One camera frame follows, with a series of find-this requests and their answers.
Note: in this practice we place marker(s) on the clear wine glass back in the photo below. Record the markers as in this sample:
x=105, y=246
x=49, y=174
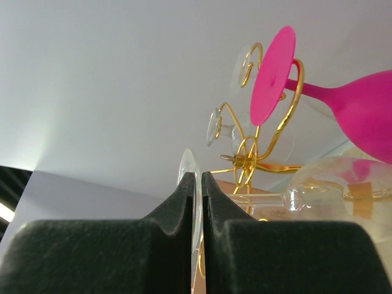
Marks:
x=246, y=67

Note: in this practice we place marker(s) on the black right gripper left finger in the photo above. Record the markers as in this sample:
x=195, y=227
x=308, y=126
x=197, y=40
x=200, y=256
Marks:
x=147, y=255

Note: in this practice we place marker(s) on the clear round wine glass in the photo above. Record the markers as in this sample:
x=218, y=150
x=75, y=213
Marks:
x=306, y=190

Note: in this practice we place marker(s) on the gold wire wine glass rack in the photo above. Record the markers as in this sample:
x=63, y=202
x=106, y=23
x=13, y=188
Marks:
x=256, y=148

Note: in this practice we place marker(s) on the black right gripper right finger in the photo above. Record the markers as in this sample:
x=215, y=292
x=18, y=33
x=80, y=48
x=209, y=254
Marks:
x=244, y=255

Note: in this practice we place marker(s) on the clear wine glass far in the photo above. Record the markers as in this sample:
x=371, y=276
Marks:
x=230, y=131

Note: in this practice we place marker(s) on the pink wine glass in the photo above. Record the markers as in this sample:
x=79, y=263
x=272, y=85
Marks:
x=362, y=108

